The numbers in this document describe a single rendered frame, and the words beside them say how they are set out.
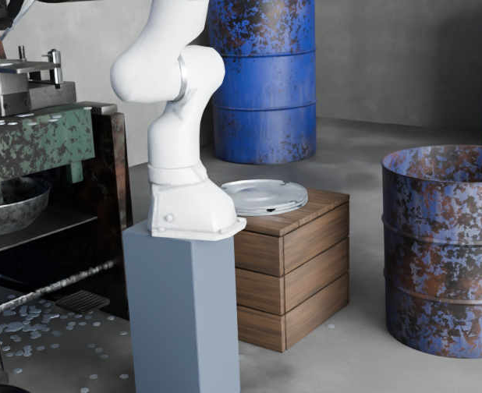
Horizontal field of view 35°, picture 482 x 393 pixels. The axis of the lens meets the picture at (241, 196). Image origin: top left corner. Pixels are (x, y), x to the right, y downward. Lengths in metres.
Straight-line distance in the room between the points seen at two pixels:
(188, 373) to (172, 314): 0.14
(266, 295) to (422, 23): 3.21
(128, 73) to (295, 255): 0.74
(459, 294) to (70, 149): 1.10
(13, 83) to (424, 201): 1.10
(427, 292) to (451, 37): 3.05
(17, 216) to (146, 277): 0.59
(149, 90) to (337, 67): 3.81
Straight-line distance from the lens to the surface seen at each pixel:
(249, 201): 2.13
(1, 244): 2.14
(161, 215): 1.64
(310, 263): 2.11
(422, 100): 5.03
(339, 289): 2.29
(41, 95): 2.18
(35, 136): 2.07
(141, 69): 1.55
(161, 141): 1.61
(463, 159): 2.31
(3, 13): 2.15
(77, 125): 2.15
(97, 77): 4.01
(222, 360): 1.80
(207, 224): 1.60
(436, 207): 1.93
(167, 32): 1.53
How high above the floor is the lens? 0.97
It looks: 16 degrees down
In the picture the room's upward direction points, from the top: 2 degrees counter-clockwise
